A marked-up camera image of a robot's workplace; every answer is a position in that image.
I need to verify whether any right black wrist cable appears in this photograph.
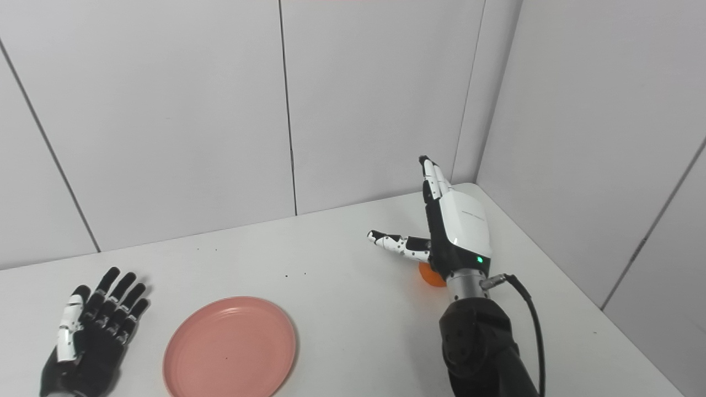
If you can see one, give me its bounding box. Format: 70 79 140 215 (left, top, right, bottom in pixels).
479 273 547 397

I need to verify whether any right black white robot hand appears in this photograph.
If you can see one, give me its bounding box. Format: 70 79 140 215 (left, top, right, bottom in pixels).
367 155 492 278

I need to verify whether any orange fruit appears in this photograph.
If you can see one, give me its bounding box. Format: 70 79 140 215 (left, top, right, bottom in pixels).
418 261 447 288

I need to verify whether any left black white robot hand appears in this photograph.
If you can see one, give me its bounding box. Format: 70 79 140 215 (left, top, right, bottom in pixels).
39 267 151 397

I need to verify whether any pink round plate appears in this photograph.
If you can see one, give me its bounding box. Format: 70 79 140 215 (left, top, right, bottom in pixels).
162 297 298 397

